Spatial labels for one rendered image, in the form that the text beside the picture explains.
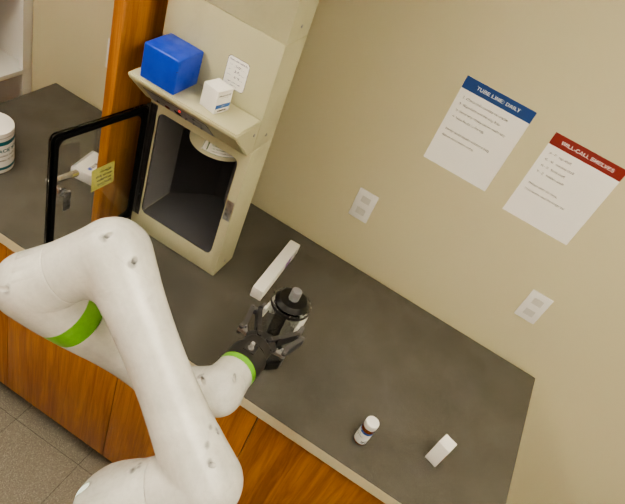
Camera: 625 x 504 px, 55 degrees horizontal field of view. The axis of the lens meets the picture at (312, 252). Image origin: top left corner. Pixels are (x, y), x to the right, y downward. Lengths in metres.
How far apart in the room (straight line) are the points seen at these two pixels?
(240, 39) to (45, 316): 0.77
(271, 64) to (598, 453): 1.71
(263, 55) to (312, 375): 0.87
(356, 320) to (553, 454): 0.93
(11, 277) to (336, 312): 1.10
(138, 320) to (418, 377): 1.09
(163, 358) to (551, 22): 1.22
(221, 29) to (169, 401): 0.88
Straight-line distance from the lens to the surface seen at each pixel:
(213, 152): 1.65
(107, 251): 0.97
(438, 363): 1.95
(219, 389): 1.27
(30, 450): 2.55
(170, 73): 1.48
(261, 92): 1.48
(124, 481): 1.09
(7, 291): 1.07
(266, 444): 1.76
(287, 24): 1.40
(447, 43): 1.73
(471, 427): 1.87
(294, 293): 1.51
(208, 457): 1.01
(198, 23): 1.53
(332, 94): 1.89
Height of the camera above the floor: 2.26
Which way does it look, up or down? 40 degrees down
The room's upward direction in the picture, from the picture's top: 25 degrees clockwise
